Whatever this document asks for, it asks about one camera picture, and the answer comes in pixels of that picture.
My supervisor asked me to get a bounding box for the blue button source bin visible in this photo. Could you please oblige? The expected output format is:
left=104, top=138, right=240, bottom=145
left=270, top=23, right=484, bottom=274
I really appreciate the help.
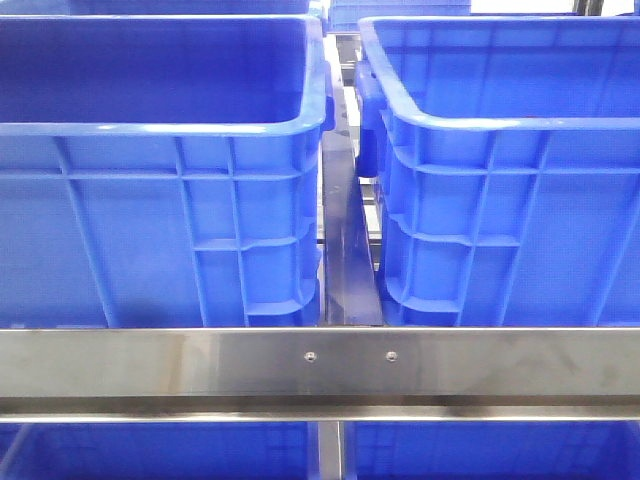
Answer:
left=1, top=15, right=333, bottom=329

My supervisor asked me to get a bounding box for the blue target bin right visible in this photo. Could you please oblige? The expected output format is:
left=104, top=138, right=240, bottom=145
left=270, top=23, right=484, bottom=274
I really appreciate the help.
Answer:
left=356, top=16, right=639, bottom=327

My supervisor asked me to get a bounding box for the blue lower shelf bin right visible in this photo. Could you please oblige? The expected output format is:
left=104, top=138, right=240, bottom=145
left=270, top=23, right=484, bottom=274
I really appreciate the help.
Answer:
left=349, top=421, right=639, bottom=479

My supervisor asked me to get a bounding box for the blue shelf bin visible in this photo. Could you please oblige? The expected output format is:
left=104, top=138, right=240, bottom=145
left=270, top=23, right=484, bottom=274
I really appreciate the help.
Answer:
left=1, top=422, right=319, bottom=479
left=349, top=421, right=639, bottom=479

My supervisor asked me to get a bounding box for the blue crate background centre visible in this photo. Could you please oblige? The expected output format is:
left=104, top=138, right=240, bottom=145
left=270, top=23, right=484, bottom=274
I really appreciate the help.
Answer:
left=328, top=0, right=471, bottom=33

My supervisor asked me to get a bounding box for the blue bin behind source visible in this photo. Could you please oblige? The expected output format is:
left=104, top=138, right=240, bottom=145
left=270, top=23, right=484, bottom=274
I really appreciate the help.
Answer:
left=69, top=0, right=325, bottom=17

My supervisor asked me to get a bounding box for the blue lower shelf bin left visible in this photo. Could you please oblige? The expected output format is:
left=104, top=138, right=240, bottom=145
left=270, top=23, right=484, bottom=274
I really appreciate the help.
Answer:
left=1, top=422, right=319, bottom=479

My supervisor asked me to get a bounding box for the steel centre divider rail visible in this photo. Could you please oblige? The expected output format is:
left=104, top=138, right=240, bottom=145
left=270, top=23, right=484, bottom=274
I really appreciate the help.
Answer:
left=321, top=83, right=384, bottom=327

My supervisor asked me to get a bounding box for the steel front rack rail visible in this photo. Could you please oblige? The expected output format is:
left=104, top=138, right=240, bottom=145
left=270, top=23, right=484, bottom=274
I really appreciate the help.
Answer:
left=1, top=326, right=639, bottom=423

